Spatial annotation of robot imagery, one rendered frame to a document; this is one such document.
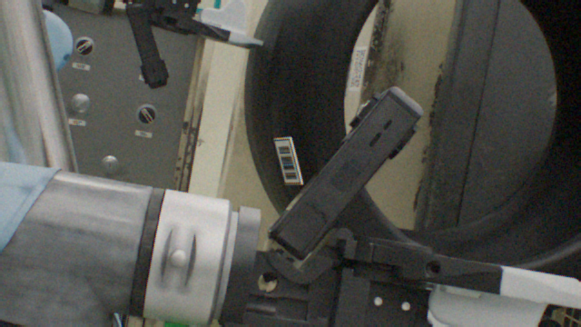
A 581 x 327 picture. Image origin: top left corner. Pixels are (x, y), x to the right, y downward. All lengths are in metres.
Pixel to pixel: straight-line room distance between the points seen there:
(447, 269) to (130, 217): 0.17
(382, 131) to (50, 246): 0.20
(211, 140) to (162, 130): 3.26
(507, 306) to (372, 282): 0.08
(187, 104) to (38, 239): 1.42
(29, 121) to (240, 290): 0.21
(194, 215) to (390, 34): 1.20
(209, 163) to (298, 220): 4.66
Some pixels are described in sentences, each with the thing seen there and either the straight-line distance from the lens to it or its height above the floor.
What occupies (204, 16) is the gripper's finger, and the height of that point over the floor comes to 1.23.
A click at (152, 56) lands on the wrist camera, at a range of 1.43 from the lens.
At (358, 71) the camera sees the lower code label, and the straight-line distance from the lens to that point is 1.83.
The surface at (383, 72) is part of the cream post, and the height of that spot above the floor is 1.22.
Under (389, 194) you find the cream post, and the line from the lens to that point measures 1.80.
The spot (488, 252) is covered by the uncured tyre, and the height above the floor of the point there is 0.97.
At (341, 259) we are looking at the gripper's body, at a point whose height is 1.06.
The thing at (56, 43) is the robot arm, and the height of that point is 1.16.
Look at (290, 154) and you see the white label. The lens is 1.35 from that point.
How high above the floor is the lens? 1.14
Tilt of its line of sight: 3 degrees down
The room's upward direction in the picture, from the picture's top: 10 degrees clockwise
